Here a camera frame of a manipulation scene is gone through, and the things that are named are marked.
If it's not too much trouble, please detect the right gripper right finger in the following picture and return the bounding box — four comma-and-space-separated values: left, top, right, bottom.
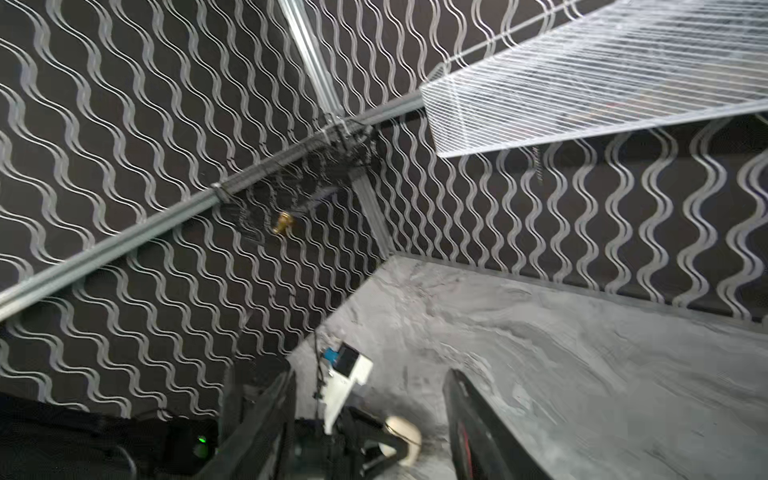
443, 369, 551, 480

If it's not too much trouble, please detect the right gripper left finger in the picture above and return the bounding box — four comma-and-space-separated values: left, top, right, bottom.
194, 370, 296, 479

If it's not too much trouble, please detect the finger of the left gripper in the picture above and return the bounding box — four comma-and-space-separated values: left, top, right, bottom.
341, 407, 408, 479

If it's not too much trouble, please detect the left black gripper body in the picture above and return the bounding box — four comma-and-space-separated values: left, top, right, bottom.
287, 413, 360, 479

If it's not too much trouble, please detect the beige earbud charging case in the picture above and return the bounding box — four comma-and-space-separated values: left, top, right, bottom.
384, 416, 422, 467

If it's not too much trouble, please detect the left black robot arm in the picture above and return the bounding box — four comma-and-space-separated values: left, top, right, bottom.
1, 358, 418, 479

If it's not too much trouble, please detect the brass object in basket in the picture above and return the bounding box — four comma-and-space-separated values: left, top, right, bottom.
272, 211, 294, 235

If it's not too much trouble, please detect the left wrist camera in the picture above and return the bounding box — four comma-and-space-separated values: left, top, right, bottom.
320, 342, 374, 435

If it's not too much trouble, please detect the black wire wall basket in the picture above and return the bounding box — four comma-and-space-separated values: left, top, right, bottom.
212, 121, 381, 244

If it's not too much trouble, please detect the white mesh wall basket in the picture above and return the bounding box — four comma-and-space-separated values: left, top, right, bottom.
420, 1, 767, 158

